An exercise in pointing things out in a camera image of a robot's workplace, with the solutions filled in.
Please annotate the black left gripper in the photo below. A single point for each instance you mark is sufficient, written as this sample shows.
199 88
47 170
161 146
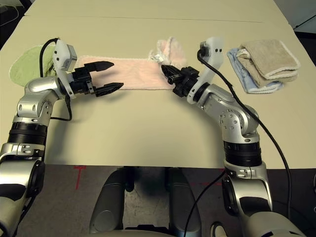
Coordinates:
80 81

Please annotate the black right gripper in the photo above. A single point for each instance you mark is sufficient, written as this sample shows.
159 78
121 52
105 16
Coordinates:
186 81

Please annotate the pink towel with embroidery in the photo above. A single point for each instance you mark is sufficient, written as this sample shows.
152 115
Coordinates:
138 74

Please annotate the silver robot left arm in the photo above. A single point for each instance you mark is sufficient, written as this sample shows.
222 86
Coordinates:
37 86

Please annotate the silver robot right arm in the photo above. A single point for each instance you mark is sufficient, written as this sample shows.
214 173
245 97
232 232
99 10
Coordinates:
232 116

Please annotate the light blue folded towel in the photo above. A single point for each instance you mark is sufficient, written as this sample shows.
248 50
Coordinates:
237 65

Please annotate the green towel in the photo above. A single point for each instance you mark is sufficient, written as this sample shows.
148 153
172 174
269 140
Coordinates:
24 66

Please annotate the beige folded towel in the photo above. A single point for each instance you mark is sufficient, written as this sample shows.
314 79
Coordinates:
266 56

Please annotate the red floor tape cross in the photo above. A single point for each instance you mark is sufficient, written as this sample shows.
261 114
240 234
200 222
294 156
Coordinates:
79 177
212 184

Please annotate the grey robot left leg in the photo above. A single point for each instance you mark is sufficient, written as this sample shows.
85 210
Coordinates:
108 205

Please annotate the grey robot leg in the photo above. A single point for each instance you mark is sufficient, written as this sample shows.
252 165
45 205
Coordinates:
184 205
108 205

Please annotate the grey robot right leg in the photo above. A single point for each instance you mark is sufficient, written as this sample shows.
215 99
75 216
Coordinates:
184 205

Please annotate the black cabinet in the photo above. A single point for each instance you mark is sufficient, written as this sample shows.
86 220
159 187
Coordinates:
304 23

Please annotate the grey sneaker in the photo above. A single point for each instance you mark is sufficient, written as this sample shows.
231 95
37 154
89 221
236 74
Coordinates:
219 230

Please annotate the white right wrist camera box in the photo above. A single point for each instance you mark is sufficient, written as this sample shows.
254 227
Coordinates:
216 54

